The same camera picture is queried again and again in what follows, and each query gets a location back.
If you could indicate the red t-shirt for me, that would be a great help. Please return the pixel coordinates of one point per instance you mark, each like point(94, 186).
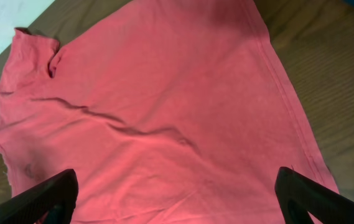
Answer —
point(168, 112)

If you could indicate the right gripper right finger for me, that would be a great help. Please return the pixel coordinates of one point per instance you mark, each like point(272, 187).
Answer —
point(300, 199)

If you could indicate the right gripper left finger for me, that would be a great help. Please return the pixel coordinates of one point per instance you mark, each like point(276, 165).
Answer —
point(52, 201)

